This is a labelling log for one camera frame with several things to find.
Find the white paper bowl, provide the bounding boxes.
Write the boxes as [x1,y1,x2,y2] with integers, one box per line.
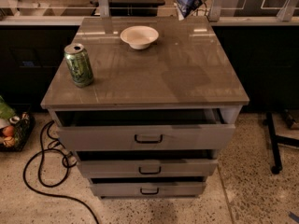
[121,26,159,49]

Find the green bag in basket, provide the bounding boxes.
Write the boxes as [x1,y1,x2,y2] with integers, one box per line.
[0,95,16,119]

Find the grey drawer cabinet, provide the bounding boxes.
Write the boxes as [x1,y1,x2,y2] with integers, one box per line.
[40,15,250,200]

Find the top grey drawer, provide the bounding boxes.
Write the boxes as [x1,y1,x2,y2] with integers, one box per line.
[55,108,236,152]

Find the grey drawer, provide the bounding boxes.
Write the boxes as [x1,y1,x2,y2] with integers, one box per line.
[77,150,218,178]
[91,176,206,198]
[55,108,236,152]

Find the middle grey drawer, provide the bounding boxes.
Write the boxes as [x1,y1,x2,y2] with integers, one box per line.
[77,150,218,178]

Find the bottom grey drawer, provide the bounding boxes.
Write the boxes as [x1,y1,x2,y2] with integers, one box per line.
[91,176,206,198]

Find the green drink can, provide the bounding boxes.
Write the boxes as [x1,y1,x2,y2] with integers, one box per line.
[64,43,93,88]

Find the dark table behind glass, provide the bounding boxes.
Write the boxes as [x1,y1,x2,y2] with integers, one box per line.
[108,0,165,17]

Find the black stand leg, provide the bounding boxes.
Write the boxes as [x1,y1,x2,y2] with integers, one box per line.
[263,112,299,175]

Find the orange fruit in basket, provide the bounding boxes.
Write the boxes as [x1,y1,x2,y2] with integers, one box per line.
[2,125,14,137]

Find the black floor cable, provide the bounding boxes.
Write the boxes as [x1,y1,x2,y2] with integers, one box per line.
[22,119,101,224]

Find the black wire basket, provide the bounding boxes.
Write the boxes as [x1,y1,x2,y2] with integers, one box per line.
[0,112,35,152]

